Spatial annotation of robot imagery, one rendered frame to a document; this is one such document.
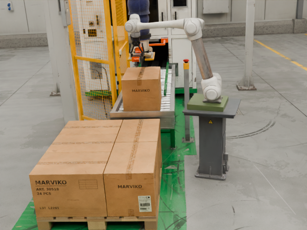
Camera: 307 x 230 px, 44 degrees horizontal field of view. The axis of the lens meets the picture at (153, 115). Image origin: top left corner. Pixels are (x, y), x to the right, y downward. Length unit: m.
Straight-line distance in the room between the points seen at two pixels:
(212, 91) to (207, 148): 0.70
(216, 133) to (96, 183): 1.34
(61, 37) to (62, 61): 0.30
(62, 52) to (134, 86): 1.16
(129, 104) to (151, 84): 0.33
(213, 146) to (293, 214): 0.98
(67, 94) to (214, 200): 2.36
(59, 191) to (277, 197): 1.96
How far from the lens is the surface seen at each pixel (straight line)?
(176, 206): 3.57
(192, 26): 3.35
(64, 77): 4.91
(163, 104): 4.50
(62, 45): 4.83
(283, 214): 3.56
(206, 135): 3.83
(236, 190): 3.82
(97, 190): 3.13
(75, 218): 3.32
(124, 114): 4.14
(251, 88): 6.96
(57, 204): 3.28
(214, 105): 3.67
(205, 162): 3.96
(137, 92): 4.12
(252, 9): 6.81
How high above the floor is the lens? 1.98
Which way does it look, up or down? 20 degrees down
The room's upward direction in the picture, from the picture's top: 3 degrees counter-clockwise
